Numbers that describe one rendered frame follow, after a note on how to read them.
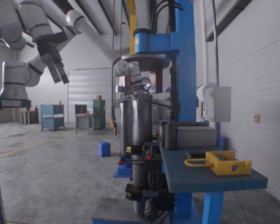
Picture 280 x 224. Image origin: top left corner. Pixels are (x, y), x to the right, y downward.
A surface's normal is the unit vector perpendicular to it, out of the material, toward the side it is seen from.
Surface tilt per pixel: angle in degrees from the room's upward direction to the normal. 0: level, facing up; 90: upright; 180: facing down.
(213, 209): 90
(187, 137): 90
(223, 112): 90
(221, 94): 90
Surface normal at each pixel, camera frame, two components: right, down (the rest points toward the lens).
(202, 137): -0.07, 0.04
